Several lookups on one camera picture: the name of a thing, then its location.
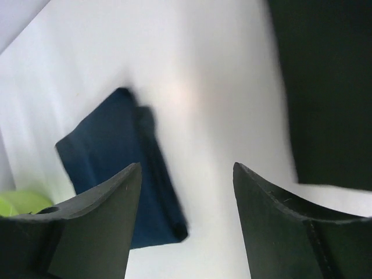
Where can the navy blue t shirt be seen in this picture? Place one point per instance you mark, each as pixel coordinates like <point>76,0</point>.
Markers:
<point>117,133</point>

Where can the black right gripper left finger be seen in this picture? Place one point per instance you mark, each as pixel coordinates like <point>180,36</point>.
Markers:
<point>87,236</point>

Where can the green plastic bin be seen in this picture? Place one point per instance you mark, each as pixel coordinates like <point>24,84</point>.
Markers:
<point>14,203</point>

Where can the folded black t shirt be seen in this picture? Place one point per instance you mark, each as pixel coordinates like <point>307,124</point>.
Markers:
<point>324,49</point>

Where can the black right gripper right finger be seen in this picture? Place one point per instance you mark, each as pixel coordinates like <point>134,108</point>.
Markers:
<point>287,236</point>

